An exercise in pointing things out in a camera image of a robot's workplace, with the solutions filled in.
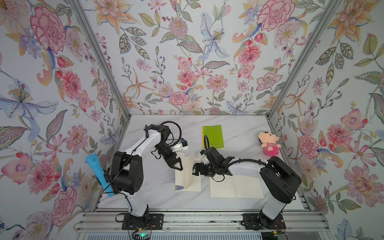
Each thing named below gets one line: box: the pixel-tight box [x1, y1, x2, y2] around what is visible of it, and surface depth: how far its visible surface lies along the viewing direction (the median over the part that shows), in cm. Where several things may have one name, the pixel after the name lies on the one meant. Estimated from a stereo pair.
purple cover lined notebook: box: [175, 151, 201, 192], surface depth 85 cm
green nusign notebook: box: [202, 124, 225, 150], surface depth 113 cm
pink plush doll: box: [258, 131, 282, 157], surface depth 100 cm
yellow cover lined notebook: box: [209, 174, 264, 199], surface depth 86 cm
